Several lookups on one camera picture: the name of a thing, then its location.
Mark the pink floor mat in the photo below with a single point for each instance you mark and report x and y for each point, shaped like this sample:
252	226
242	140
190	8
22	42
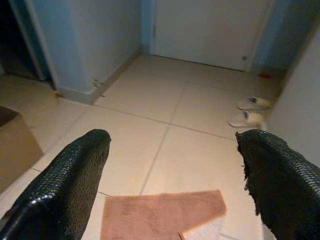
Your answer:
150	215

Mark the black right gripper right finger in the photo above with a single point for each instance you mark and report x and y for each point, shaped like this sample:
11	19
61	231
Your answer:
282	180

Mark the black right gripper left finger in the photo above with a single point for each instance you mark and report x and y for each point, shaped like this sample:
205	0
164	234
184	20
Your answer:
62	187

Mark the white door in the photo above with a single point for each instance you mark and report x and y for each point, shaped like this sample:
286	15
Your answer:
205	30

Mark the metal door stopper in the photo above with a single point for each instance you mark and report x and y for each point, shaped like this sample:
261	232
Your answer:
97	83

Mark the low brown cardboard box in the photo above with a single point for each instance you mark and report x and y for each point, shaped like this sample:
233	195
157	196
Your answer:
15	150

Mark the white slipper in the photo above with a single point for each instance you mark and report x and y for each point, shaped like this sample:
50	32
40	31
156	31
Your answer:
247	119
257	103

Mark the white cloth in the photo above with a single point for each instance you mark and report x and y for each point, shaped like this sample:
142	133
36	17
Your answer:
205	230

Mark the red floor scrap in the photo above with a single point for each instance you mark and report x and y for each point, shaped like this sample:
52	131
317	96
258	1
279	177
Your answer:
264	75

